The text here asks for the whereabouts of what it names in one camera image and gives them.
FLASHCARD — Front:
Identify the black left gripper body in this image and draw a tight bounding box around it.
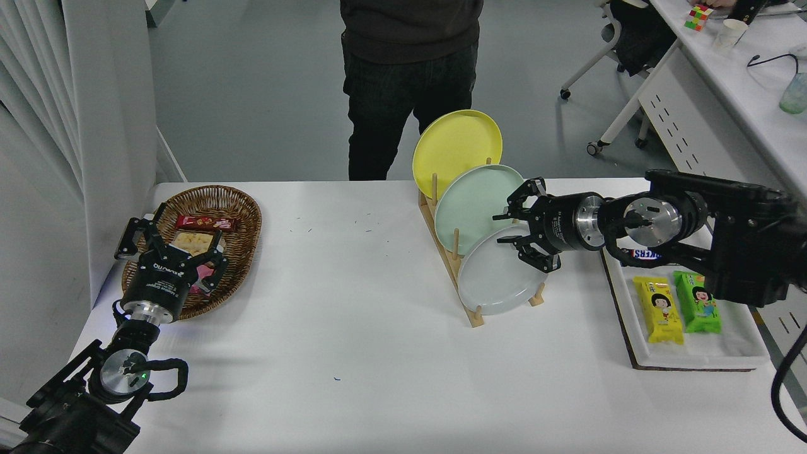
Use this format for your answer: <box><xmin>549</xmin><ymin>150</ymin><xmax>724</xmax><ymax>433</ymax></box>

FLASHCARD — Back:
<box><xmin>122</xmin><ymin>247</ymin><xmax>206</xmax><ymax>313</ymax></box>

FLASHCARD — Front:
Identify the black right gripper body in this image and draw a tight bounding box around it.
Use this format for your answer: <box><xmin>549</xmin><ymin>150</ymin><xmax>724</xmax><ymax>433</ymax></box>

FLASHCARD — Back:
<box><xmin>531</xmin><ymin>192</ymin><xmax>587</xmax><ymax>254</ymax></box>

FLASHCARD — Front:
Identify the grey plate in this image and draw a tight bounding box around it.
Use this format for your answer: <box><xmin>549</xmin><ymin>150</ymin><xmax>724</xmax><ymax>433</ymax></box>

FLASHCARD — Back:
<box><xmin>456</xmin><ymin>226</ymin><xmax>549</xmax><ymax>316</ymax></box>

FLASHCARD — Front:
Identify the pale green plate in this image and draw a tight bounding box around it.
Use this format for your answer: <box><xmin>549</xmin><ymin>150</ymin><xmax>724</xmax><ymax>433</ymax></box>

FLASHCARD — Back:
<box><xmin>434</xmin><ymin>165</ymin><xmax>528</xmax><ymax>257</ymax></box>

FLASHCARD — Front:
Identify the wooden plate rack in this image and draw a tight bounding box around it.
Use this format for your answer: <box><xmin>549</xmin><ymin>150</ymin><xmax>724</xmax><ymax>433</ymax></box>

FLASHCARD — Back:
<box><xmin>419</xmin><ymin>158</ymin><xmax>545</xmax><ymax>328</ymax></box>

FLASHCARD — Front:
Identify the yellow plate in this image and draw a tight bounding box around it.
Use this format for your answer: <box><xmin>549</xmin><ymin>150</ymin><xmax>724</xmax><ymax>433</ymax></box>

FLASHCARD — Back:
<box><xmin>412</xmin><ymin>110</ymin><xmax>503</xmax><ymax>199</ymax></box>

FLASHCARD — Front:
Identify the pink snack packet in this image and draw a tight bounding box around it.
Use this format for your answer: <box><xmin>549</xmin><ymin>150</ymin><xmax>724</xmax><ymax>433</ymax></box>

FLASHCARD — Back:
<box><xmin>192</xmin><ymin>262</ymin><xmax>218</xmax><ymax>296</ymax></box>

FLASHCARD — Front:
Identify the beige cracker pack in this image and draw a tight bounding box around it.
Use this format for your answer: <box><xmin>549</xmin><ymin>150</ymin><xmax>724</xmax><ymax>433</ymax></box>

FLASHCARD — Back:
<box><xmin>171</xmin><ymin>232</ymin><xmax>221</xmax><ymax>258</ymax></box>

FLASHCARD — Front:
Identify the red snack bar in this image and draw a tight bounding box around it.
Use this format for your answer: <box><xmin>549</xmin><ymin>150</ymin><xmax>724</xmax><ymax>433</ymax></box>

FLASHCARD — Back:
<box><xmin>175</xmin><ymin>214</ymin><xmax>239</xmax><ymax>233</ymax></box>

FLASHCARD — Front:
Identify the brown wicker basket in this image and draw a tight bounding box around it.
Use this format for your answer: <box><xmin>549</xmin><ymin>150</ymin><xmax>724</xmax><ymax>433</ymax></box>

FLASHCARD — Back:
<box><xmin>122</xmin><ymin>185</ymin><xmax>262</xmax><ymax>321</ymax></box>

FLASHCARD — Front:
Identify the yellow snack pack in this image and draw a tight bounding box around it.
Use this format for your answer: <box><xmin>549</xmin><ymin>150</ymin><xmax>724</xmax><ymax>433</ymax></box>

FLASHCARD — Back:
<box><xmin>632</xmin><ymin>276</ymin><xmax>685</xmax><ymax>345</ymax></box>

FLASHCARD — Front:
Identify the green snack pack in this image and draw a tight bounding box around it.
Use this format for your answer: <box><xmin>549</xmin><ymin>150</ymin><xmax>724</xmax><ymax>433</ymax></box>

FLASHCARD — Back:
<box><xmin>672</xmin><ymin>271</ymin><xmax>722</xmax><ymax>334</ymax></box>

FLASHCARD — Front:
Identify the person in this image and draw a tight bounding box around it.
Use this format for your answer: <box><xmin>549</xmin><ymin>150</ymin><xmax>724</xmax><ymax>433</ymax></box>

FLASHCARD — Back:
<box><xmin>339</xmin><ymin>0</ymin><xmax>485</xmax><ymax>182</ymax></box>

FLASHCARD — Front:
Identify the white curtain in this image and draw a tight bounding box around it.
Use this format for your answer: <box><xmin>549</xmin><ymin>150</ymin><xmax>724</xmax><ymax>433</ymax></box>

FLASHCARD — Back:
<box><xmin>0</xmin><ymin>0</ymin><xmax>158</xmax><ymax>310</ymax></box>

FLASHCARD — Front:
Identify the white tray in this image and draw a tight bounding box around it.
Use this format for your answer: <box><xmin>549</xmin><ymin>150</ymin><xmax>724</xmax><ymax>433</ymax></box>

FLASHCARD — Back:
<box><xmin>599</xmin><ymin>243</ymin><xmax>771</xmax><ymax>371</ymax></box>

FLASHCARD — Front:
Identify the office chair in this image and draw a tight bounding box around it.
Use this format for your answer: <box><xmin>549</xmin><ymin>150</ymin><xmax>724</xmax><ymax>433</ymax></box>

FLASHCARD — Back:
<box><xmin>560</xmin><ymin>0</ymin><xmax>678</xmax><ymax>102</ymax></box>

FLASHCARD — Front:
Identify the white desk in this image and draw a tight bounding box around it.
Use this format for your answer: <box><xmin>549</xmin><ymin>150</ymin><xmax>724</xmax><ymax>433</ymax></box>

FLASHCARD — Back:
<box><xmin>586</xmin><ymin>0</ymin><xmax>807</xmax><ymax>410</ymax></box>

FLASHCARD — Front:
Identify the Rubik's cube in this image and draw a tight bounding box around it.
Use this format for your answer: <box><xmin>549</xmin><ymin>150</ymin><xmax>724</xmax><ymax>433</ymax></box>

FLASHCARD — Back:
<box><xmin>684</xmin><ymin>5</ymin><xmax>713</xmax><ymax>31</ymax></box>

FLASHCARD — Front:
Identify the white paper cup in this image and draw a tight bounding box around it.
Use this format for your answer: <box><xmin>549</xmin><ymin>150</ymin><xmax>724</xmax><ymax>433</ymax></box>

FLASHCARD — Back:
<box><xmin>712</xmin><ymin>19</ymin><xmax>748</xmax><ymax>51</ymax></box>

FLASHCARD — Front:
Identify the green glass cup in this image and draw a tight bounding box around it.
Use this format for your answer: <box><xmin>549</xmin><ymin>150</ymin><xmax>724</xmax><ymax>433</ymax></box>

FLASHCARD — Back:
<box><xmin>778</xmin><ymin>73</ymin><xmax>807</xmax><ymax>115</ymax></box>

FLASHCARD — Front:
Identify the black cable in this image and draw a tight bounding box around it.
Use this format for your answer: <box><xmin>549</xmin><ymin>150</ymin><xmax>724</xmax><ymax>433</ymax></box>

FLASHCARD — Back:
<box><xmin>747</xmin><ymin>54</ymin><xmax>800</xmax><ymax>76</ymax></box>

